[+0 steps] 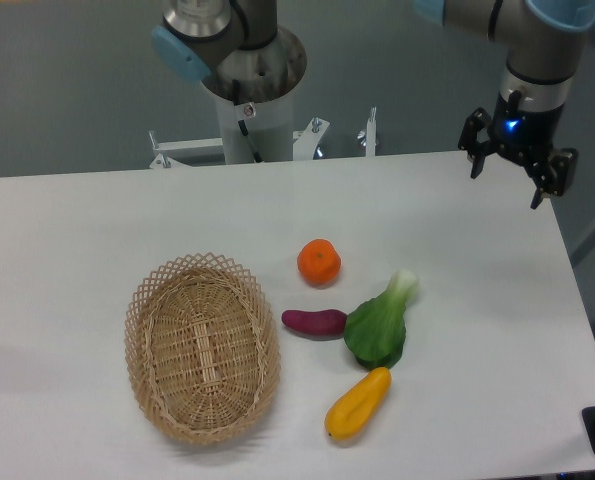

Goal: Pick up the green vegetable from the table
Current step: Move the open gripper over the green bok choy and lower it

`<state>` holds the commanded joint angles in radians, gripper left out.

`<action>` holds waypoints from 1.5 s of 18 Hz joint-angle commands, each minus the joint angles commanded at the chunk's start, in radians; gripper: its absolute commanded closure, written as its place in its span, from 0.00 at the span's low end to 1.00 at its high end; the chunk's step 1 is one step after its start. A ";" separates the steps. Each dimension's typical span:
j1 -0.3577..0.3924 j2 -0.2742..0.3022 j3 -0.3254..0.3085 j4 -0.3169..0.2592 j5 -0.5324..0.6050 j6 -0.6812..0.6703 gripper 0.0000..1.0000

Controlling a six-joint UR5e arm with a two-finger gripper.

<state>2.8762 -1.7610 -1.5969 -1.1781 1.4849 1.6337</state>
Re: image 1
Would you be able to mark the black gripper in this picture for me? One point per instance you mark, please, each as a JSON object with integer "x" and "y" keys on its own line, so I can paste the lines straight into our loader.
{"x": 524, "y": 138}

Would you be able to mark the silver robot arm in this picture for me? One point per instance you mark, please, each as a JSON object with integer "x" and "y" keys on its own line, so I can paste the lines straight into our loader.
{"x": 247, "y": 61}

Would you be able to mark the green bok choy vegetable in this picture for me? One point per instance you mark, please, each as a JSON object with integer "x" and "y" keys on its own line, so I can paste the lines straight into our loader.
{"x": 375, "y": 332}

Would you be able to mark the orange tangerine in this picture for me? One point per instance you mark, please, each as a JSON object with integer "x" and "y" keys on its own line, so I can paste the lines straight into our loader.
{"x": 318, "y": 262}

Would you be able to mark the purple sweet potato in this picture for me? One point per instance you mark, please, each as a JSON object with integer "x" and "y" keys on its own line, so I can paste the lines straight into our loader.
{"x": 324, "y": 323}

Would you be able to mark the yellow papaya fruit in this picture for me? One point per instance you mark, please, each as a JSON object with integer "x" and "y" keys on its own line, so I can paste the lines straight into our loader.
{"x": 352, "y": 412}

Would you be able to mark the woven wicker basket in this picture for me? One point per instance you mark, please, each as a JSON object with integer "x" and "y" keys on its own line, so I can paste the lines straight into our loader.
{"x": 201, "y": 349}

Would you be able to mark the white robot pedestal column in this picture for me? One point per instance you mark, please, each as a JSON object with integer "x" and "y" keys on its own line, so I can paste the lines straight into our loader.
{"x": 262, "y": 131}

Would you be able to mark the white metal mounting frame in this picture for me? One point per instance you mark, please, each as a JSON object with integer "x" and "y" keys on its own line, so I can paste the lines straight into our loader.
{"x": 305, "y": 145}

